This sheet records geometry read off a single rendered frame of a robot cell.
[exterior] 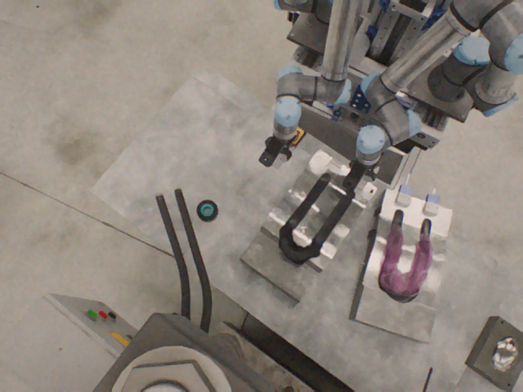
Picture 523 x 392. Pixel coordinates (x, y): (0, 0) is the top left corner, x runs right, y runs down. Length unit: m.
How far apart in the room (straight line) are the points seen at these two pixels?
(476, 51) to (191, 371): 1.39
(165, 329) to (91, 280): 2.16
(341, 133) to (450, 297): 1.11
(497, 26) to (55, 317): 1.17
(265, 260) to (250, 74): 1.53
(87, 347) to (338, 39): 0.98
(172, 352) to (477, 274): 1.54
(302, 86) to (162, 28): 1.87
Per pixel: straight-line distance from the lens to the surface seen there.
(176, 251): 1.61
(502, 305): 1.90
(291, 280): 1.60
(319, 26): 1.70
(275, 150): 1.45
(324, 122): 2.51
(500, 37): 1.20
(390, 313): 1.61
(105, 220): 2.63
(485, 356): 1.78
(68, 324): 1.04
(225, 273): 1.66
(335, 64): 1.32
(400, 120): 1.35
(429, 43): 1.29
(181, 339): 0.44
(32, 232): 2.76
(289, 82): 1.35
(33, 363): 1.07
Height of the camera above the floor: 2.44
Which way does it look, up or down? 73 degrees down
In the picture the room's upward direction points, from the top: 5 degrees clockwise
